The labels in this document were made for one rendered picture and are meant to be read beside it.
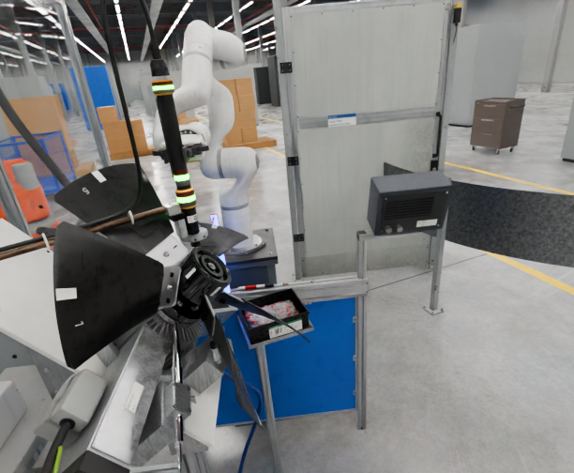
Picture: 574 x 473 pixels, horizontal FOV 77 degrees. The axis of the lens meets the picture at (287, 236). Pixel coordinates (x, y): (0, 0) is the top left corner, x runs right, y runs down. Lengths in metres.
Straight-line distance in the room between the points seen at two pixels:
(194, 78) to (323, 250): 2.09
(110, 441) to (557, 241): 2.20
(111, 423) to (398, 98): 2.56
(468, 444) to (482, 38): 9.30
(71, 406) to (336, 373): 1.23
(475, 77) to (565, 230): 8.22
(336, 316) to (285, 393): 0.47
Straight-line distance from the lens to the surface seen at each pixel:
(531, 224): 2.35
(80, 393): 0.75
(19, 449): 1.18
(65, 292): 0.64
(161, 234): 0.91
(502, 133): 7.36
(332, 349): 1.65
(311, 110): 2.67
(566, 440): 2.27
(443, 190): 1.34
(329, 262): 3.05
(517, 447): 2.15
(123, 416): 0.72
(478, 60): 10.37
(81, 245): 0.67
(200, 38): 1.27
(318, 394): 1.83
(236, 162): 1.42
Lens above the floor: 1.62
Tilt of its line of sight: 24 degrees down
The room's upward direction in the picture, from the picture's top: 5 degrees counter-clockwise
